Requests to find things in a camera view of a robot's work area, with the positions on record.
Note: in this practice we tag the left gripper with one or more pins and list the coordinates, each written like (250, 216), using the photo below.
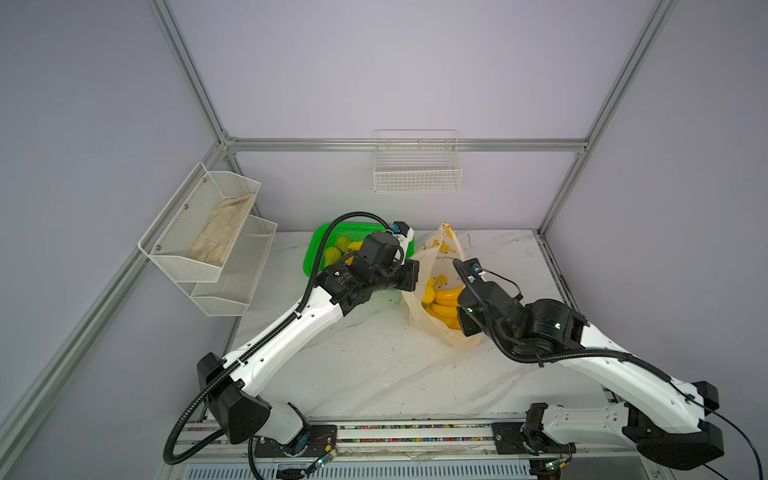
(410, 269)

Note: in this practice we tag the white wire wall basket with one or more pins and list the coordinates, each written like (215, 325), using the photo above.
(418, 161)

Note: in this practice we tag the lower white mesh shelf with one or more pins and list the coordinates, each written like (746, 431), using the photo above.
(232, 294)

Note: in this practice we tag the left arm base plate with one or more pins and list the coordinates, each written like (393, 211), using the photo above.
(313, 441)

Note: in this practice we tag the aluminium mounting rail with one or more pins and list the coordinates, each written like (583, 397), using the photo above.
(413, 437)

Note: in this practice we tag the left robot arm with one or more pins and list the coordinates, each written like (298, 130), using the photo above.
(230, 385)

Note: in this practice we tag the upper white mesh shelf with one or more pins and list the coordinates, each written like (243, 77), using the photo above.
(192, 239)

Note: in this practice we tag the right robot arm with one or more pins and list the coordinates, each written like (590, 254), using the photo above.
(662, 417)

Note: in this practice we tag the banana print plastic bag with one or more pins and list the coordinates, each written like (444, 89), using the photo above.
(436, 254)

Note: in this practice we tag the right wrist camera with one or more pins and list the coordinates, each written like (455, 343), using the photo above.
(475, 270)

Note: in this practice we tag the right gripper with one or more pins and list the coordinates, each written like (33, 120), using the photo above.
(466, 328)

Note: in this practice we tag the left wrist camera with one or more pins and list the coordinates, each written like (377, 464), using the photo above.
(405, 235)

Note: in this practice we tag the green plastic basket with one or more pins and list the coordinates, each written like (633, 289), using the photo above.
(356, 232)

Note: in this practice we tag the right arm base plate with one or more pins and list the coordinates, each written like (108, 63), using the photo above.
(526, 438)

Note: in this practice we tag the white mesh shelf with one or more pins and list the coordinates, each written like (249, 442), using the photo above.
(232, 294)
(192, 239)

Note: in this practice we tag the green fake pear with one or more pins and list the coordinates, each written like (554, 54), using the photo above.
(342, 244)
(332, 255)

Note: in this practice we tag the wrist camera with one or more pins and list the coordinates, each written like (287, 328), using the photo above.
(475, 270)
(405, 235)

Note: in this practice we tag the beige cloth in shelf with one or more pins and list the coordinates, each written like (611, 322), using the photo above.
(214, 243)

